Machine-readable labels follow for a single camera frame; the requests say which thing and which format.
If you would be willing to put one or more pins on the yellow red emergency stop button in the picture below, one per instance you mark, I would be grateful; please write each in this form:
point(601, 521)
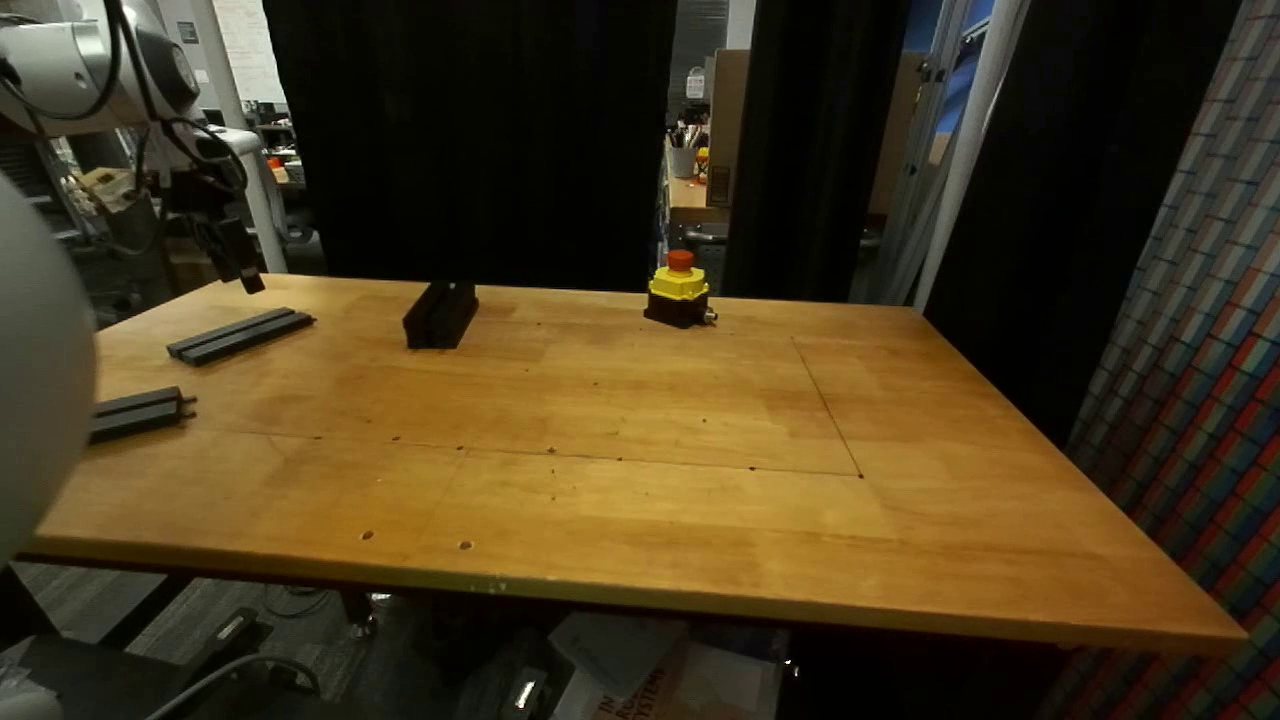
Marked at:
point(676, 287)

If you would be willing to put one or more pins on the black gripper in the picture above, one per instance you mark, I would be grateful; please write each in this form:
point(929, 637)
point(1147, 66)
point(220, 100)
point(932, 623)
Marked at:
point(208, 204)

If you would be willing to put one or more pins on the white frame post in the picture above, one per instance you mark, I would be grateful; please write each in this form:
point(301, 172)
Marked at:
point(955, 133)

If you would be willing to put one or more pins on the colourful patterned backdrop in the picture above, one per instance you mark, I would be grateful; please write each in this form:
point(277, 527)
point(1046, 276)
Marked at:
point(1201, 374)

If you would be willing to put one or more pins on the white support post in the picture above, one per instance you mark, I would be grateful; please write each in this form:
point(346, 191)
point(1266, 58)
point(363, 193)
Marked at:
point(247, 172)

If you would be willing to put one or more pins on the narrow black curtain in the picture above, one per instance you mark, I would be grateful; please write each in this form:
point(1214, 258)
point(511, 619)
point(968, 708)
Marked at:
point(812, 147)

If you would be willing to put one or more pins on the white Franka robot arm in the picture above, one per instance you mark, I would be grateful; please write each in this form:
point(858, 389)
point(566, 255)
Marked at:
point(33, 374)

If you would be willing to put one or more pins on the cardboard box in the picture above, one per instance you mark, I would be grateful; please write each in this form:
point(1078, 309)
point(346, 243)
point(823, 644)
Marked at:
point(727, 127)

